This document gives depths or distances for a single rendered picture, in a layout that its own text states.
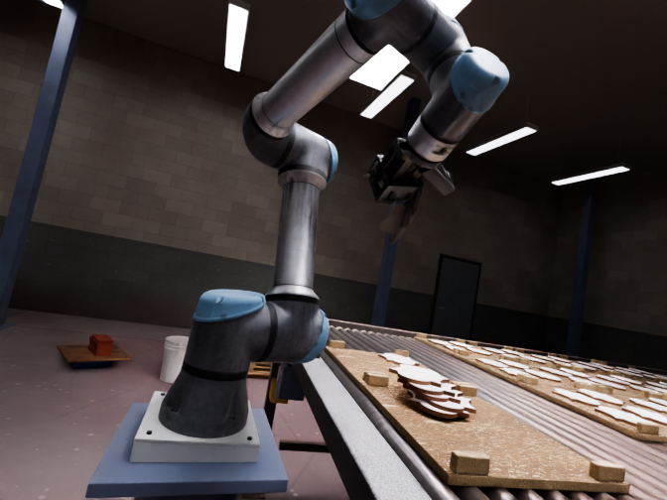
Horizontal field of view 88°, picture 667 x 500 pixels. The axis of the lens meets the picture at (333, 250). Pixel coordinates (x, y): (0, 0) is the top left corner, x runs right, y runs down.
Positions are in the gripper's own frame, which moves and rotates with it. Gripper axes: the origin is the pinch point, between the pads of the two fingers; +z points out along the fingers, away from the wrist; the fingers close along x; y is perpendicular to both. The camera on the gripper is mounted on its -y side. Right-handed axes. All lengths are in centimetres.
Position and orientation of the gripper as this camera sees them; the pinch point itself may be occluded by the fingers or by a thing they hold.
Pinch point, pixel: (382, 214)
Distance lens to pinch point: 76.0
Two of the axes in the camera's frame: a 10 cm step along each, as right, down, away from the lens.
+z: -3.4, 4.8, 8.1
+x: 2.1, 8.8, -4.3
